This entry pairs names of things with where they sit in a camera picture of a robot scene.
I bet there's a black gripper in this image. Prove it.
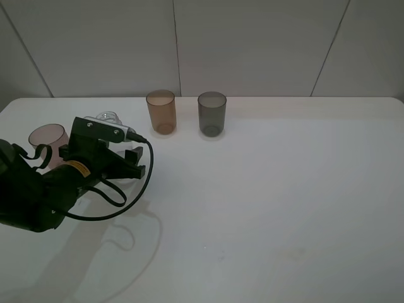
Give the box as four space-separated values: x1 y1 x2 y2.
58 138 145 186

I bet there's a clear plastic water bottle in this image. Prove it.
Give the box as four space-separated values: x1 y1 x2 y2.
95 111 134 186

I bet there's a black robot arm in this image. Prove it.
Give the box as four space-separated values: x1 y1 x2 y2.
1 136 152 232

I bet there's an amber translucent plastic cup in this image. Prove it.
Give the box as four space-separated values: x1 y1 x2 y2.
146 90 177 135

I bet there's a pink translucent plastic cup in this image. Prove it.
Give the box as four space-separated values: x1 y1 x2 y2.
28 124 69 170

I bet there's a grey translucent plastic cup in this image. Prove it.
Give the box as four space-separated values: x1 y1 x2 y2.
198 92 227 138

